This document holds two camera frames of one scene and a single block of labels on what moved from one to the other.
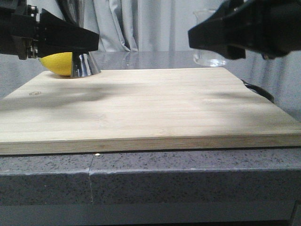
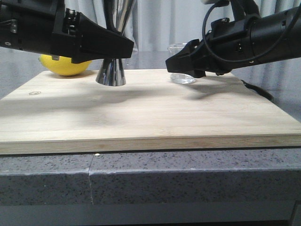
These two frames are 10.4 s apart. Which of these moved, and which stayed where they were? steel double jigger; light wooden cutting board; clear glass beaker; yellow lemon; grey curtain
Moved: steel double jigger; clear glass beaker
Stayed: yellow lemon; light wooden cutting board; grey curtain
